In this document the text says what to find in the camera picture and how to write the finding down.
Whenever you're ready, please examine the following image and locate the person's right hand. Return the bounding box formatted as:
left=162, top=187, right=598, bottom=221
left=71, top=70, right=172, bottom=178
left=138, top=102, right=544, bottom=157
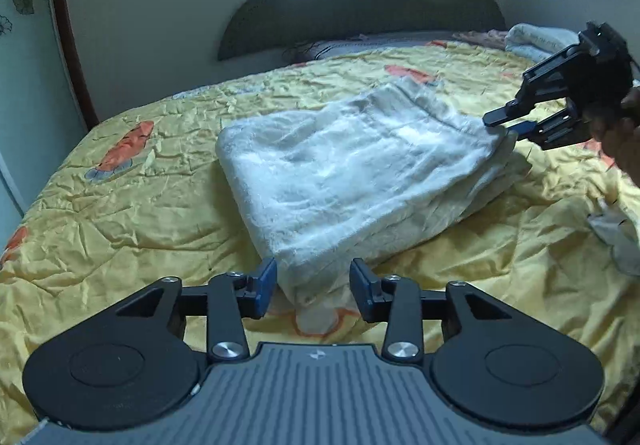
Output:
left=586, top=88, right=640, bottom=173

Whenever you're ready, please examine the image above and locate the folded light blue blanket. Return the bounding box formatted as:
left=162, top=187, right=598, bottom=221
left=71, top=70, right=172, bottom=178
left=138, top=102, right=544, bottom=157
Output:
left=504, top=22, right=583, bottom=63

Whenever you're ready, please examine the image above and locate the blue-grey bed sheet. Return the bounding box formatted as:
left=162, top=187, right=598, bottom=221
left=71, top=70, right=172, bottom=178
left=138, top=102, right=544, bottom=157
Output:
left=280, top=30, right=461, bottom=63

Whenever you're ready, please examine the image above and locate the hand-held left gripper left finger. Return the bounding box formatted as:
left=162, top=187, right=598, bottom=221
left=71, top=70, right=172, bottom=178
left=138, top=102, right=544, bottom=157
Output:
left=115, top=257, right=278, bottom=367

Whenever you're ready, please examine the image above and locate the white towel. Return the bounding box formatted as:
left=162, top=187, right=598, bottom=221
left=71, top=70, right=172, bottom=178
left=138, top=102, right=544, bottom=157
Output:
left=215, top=76, right=533, bottom=311

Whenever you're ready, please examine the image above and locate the white crumpled cloth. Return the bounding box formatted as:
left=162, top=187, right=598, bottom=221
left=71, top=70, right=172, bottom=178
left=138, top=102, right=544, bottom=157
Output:
left=586, top=198, right=640, bottom=276

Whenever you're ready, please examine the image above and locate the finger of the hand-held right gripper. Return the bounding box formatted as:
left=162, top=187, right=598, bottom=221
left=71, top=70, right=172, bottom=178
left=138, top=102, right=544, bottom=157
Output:
left=507, top=105, right=591, bottom=152
left=482, top=42, right=585, bottom=128

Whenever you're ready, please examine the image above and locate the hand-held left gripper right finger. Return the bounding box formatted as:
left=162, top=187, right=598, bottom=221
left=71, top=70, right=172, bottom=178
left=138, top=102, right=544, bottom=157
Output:
left=350, top=257, right=507, bottom=367

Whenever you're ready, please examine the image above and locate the yellow carrot-print blanket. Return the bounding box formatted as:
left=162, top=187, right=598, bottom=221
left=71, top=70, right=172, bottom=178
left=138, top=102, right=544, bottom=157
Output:
left=0, top=39, right=640, bottom=441

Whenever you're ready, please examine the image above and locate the dark wooden door frame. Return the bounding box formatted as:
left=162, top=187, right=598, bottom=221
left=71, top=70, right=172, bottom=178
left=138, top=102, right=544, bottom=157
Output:
left=46, top=0, right=101, bottom=130

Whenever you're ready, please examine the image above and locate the pink crumpled cloth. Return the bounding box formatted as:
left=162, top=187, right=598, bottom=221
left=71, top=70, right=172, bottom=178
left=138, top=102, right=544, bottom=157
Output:
left=452, top=28, right=511, bottom=50

